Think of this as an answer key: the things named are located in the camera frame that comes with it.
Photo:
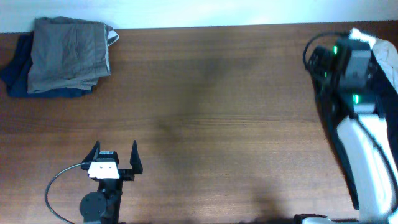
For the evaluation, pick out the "white crumpled garment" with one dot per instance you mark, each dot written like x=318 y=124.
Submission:
x=386 y=55

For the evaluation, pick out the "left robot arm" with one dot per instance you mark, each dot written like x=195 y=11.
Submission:
x=103 y=205

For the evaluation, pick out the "navy folded garment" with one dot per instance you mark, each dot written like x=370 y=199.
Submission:
x=15 y=74

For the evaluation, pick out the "black shorts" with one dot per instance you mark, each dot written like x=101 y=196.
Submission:
x=342 y=130

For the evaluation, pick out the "grey folded trousers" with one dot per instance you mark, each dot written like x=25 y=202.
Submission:
x=69 y=53

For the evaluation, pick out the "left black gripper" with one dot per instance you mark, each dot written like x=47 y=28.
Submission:
x=127 y=174

